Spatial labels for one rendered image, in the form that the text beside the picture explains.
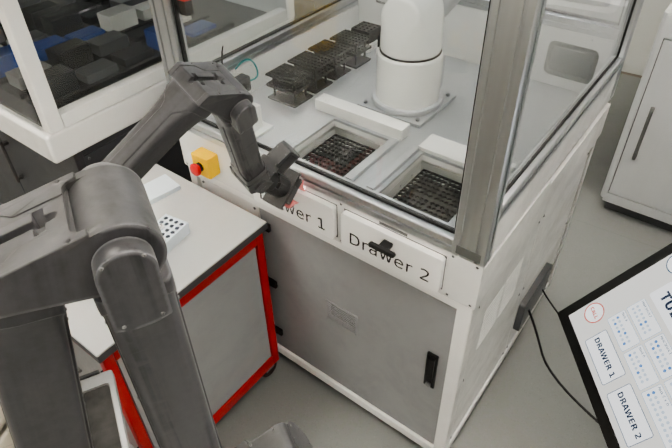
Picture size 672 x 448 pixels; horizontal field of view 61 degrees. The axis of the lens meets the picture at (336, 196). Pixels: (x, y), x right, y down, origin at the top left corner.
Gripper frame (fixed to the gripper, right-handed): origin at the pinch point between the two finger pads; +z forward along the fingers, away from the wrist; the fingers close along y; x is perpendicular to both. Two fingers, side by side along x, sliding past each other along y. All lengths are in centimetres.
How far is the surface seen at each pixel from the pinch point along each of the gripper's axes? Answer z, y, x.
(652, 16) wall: 254, 207, -13
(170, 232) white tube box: -5.5, -25.7, 28.3
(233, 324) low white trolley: 23, -45, 14
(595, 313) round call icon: -8, 6, -76
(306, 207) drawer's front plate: 2.9, -1.9, -2.2
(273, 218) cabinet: 15.5, -9.7, 14.0
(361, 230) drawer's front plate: 2.3, -0.4, -20.0
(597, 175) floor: 198, 83, -36
